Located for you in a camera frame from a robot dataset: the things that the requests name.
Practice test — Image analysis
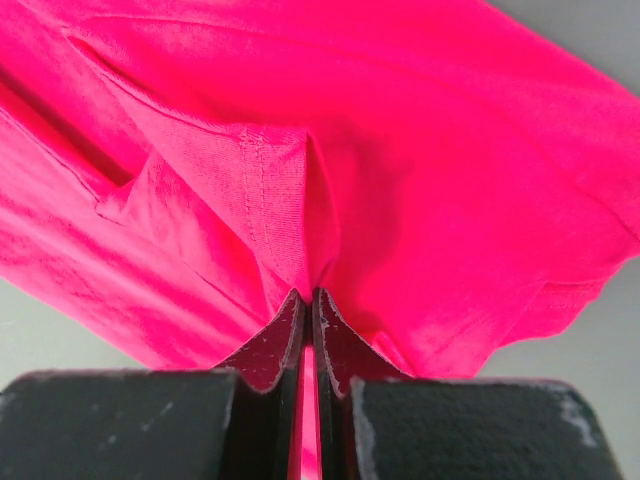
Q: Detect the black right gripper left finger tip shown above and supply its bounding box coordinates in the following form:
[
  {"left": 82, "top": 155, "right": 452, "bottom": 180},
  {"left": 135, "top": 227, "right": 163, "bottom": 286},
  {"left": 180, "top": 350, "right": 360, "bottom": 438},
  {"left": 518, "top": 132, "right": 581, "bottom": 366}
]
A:
[{"left": 1, "top": 292, "right": 306, "bottom": 479}]

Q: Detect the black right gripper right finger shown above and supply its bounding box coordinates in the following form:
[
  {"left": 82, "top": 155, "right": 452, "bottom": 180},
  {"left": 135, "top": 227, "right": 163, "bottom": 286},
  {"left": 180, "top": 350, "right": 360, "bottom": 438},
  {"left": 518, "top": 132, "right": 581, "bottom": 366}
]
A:
[{"left": 310, "top": 288, "right": 621, "bottom": 480}]

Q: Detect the red t-shirt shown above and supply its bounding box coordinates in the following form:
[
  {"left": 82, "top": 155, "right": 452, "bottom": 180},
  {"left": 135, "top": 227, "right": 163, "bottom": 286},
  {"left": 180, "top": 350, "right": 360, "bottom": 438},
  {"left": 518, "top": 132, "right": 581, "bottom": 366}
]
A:
[{"left": 0, "top": 0, "right": 640, "bottom": 480}]

